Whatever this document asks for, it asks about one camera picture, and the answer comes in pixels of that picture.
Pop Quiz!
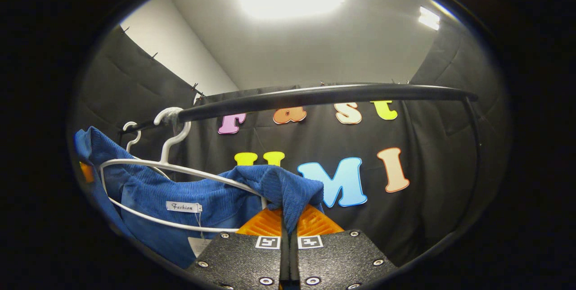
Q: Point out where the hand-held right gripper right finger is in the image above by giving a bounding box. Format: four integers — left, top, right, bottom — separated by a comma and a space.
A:
290, 204, 399, 290

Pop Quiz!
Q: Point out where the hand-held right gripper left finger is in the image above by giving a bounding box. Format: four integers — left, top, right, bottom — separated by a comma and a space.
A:
185, 207, 289, 290

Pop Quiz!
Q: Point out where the blue corduroy jacket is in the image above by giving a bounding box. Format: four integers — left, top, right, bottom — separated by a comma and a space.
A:
74, 126, 324, 269

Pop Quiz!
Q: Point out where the white clothes hanger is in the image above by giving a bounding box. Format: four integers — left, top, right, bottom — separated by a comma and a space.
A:
122, 121, 172, 179
99, 107, 269, 233

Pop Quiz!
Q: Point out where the black clothes rack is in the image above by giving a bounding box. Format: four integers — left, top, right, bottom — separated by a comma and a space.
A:
119, 83, 484, 236

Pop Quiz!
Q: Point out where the black backdrop cloth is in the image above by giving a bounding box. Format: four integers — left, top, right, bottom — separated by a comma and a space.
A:
72, 15, 511, 268

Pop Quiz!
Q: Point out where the small ceiling light panel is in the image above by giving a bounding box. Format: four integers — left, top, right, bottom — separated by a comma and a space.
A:
418, 6, 441, 30

